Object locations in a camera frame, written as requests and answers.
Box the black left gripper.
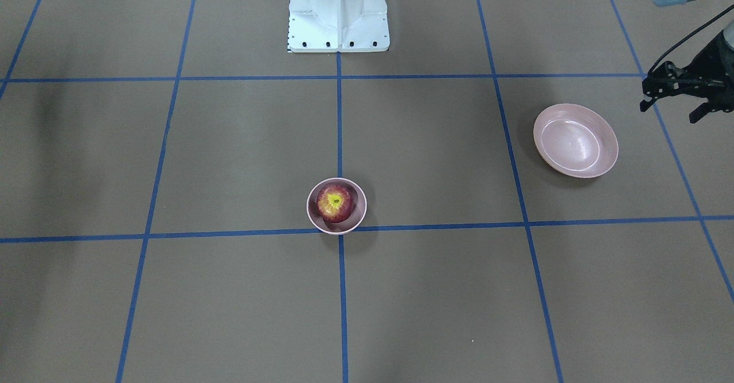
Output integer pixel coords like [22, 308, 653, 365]
[688, 25, 733, 124]

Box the red apple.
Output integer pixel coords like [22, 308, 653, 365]
[315, 183, 354, 224]

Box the pink bowl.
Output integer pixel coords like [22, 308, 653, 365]
[305, 177, 368, 235]

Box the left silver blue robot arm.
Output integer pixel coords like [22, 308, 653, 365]
[640, 0, 733, 124]

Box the pink plate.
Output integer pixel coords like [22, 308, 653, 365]
[533, 103, 619, 179]

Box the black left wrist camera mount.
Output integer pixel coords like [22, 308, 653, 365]
[639, 61, 700, 113]

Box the white camera stand base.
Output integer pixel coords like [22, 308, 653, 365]
[287, 0, 391, 53]

